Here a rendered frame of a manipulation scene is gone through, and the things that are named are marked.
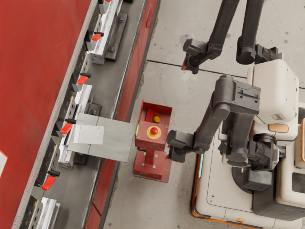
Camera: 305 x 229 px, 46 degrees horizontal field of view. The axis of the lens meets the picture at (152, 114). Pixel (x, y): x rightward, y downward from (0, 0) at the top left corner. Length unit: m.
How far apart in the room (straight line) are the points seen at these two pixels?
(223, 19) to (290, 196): 0.91
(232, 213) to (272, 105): 1.12
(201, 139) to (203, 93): 1.57
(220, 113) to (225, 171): 1.36
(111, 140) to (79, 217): 0.36
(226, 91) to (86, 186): 0.89
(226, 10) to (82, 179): 0.94
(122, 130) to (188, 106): 1.25
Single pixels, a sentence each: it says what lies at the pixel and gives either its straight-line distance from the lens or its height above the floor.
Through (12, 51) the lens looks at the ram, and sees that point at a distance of 0.89.
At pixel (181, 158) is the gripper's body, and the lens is 1.50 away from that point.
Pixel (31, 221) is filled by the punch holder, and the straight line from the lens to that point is 1.30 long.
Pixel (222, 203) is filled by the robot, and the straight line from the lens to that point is 2.31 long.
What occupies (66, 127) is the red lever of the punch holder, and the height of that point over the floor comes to 1.31.
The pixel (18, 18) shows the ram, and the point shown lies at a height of 1.82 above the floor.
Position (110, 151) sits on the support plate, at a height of 1.00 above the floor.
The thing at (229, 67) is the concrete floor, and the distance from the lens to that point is 3.01.
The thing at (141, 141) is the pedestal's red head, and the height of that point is 0.75.
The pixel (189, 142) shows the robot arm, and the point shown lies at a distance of 1.38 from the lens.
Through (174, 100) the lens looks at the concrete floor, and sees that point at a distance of 2.79.
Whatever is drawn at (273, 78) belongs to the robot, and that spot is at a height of 1.38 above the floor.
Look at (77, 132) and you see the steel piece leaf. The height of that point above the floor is 1.00.
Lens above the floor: 2.49
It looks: 66 degrees down
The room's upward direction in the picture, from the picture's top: 6 degrees clockwise
